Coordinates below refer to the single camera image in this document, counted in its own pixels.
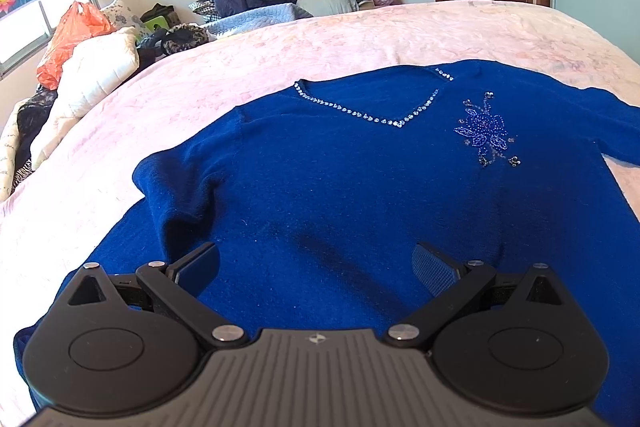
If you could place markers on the dark patterned clothes heap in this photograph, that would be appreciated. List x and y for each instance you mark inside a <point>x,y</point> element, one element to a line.
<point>166,34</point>

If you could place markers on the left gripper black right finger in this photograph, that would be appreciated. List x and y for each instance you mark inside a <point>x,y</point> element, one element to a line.
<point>515,343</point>

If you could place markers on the window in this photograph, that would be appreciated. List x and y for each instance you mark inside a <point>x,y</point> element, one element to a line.
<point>28,30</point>

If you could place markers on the blue beaded sweater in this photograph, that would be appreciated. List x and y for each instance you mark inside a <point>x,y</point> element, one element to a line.
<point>316,196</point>

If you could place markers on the orange plastic bag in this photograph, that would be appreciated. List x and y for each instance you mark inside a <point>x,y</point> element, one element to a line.
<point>81,22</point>

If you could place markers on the white puffer jacket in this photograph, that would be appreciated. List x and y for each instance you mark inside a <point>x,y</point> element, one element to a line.
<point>37,125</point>

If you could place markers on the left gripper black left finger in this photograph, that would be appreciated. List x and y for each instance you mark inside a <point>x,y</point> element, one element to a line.
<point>127,343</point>

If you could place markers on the light blue quilted blanket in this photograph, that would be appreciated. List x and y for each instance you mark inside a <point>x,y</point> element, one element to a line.
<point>255,19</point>

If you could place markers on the pink bed blanket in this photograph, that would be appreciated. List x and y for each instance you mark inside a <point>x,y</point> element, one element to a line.
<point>55,218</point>

